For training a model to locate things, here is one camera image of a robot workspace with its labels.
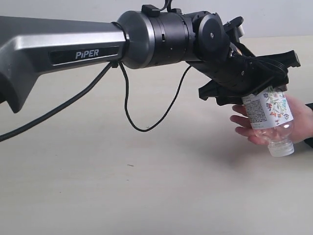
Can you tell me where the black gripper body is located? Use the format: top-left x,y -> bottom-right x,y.
188,48 -> 300,100

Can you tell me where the clear bottle floral label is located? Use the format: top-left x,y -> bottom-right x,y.
242,87 -> 294,157

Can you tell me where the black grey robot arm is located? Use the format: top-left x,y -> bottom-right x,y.
0,5 -> 300,113

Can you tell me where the black sleeved forearm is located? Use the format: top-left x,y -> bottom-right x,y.
303,103 -> 313,148

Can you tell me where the person's open hand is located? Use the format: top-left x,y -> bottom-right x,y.
229,94 -> 313,145

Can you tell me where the black cable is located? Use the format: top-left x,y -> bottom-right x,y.
0,0 -> 288,142

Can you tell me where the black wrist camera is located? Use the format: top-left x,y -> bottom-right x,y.
224,16 -> 245,43

